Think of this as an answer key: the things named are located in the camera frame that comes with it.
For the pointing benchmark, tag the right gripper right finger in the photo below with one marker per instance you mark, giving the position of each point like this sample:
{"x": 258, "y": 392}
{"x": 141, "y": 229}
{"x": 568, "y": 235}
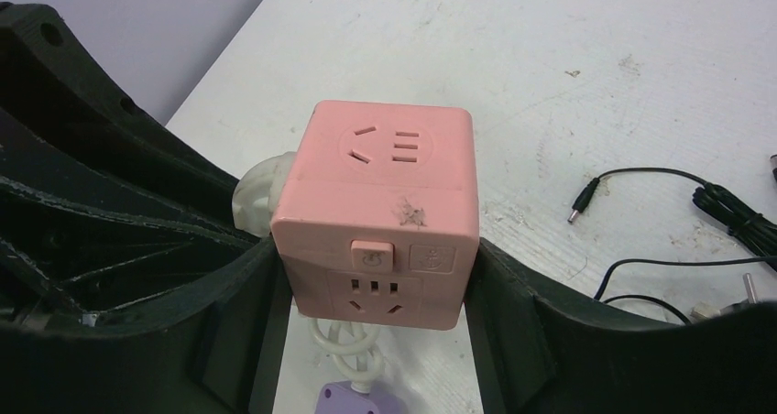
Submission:
{"x": 541, "y": 347}

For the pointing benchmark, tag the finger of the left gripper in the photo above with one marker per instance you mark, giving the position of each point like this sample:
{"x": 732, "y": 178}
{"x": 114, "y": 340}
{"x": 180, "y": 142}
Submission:
{"x": 53, "y": 86}
{"x": 104, "y": 255}

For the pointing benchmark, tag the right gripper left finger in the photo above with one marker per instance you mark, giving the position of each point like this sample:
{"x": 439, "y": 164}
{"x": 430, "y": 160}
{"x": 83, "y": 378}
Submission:
{"x": 212, "y": 346}

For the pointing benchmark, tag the pink cube socket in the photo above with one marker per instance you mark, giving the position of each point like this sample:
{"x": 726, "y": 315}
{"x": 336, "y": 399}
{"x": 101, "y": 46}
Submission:
{"x": 378, "y": 220}

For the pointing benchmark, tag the black adapter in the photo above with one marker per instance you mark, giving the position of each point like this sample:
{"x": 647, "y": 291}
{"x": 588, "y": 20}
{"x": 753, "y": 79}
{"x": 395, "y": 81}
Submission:
{"x": 676, "y": 241}

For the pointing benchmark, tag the purple power strip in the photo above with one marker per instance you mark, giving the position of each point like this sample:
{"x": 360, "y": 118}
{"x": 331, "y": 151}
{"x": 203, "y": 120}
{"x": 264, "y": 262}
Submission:
{"x": 340, "y": 398}

